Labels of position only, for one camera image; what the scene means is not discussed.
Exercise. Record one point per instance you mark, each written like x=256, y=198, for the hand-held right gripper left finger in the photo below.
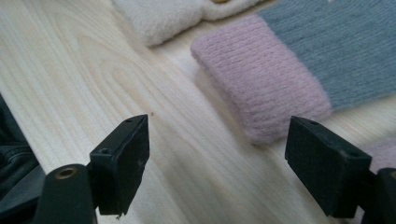
x=124, y=168

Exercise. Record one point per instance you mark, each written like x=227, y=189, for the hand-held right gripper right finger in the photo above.
x=323, y=168

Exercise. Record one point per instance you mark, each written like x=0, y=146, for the cream yellow knitted glove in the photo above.
x=165, y=18

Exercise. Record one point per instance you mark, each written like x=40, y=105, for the dark cloth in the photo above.
x=12, y=149

